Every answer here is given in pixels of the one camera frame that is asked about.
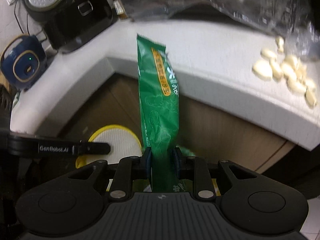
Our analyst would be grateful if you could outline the long green snack wrapper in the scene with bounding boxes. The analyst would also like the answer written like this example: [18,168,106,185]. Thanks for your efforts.
[137,35,185,193]

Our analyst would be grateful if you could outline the wooden cabinet door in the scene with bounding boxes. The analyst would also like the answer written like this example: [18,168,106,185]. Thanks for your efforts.
[58,74,294,173]

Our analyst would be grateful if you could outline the yellow rimmed scrub pad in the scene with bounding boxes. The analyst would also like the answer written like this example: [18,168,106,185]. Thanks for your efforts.
[75,125,142,168]

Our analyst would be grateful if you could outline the garlic cloves in bag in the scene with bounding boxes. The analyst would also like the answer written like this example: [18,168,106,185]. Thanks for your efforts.
[252,36,318,108]

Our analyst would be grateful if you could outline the green trash bin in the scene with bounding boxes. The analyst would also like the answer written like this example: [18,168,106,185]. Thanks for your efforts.
[132,144,221,196]

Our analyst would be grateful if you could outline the blue small rice cooker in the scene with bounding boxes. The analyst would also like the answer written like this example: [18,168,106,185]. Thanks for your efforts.
[1,34,47,90]

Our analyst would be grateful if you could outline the sauce jar orange lid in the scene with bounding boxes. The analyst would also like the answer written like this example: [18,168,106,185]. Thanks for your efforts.
[112,0,126,19]

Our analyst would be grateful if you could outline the black power cable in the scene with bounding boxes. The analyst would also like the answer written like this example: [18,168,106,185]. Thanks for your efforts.
[12,0,48,46]

